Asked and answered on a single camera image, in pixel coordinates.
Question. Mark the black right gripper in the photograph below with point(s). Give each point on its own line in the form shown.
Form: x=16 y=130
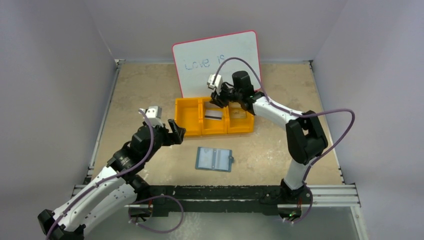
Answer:
x=220 y=97

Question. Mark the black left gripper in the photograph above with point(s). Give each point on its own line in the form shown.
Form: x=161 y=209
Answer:
x=170 y=134

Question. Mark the grey credit card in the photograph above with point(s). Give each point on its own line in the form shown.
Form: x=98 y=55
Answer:
x=210 y=106

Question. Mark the white VIP card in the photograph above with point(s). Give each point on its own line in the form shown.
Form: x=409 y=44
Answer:
x=213 y=115

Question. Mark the blue leather card holder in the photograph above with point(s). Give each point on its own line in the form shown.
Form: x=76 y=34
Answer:
x=214 y=159

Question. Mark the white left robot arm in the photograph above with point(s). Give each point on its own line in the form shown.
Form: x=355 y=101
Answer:
x=118 y=184

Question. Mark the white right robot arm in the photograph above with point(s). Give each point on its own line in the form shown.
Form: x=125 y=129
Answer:
x=306 y=139

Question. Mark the cards in right bin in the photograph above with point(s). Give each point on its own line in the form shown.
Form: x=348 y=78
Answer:
x=237 y=113

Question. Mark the yellow middle bin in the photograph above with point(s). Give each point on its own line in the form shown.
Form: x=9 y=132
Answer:
x=209 y=126

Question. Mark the yellow bin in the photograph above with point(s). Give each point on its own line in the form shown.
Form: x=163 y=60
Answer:
x=209 y=126
x=239 y=126
x=188 y=115

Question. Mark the yellow left bin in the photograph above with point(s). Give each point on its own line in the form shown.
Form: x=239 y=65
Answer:
x=188 y=115

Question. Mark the yellow right bin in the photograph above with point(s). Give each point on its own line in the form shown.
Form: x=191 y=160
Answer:
x=239 y=126

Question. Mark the pink framed whiteboard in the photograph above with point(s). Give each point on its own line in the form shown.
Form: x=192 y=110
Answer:
x=196 y=60

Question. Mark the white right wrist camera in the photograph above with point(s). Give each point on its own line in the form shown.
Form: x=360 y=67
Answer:
x=215 y=82

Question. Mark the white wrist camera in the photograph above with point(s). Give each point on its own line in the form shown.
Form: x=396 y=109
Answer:
x=215 y=82
x=153 y=115

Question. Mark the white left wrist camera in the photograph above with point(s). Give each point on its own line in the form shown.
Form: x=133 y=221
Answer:
x=153 y=115

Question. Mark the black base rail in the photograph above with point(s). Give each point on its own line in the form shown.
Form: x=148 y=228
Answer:
x=269 y=200

